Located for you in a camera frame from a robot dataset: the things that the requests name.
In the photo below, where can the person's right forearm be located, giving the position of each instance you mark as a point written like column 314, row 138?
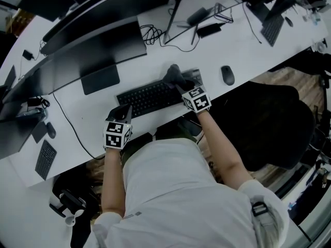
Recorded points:
column 225, row 151

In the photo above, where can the black and white office chair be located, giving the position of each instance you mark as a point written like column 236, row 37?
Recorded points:
column 72, row 198

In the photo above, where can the person in white shirt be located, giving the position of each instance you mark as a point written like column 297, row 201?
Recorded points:
column 175, row 203

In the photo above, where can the black monitor with flat base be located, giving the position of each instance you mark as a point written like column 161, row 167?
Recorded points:
column 98, row 48

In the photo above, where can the black mesh office chair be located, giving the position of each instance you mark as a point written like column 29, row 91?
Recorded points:
column 263, row 125

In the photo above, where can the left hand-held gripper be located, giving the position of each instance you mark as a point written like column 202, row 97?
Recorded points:
column 115, row 136

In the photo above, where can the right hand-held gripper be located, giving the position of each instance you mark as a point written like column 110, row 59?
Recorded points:
column 199, row 101

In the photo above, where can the black keyboard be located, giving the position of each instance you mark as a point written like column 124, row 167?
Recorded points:
column 46, row 160
column 144, row 99
column 272, row 30

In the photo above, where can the black monitor with thin-legged stand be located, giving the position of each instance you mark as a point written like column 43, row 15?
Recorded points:
column 181, row 17

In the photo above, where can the person's left forearm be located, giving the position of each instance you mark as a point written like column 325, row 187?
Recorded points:
column 112, row 185

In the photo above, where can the person's green trousers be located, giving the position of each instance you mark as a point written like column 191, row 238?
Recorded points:
column 168, row 132

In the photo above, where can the black computer mouse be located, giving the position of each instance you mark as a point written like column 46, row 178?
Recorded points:
column 51, row 130
column 289, row 21
column 228, row 75

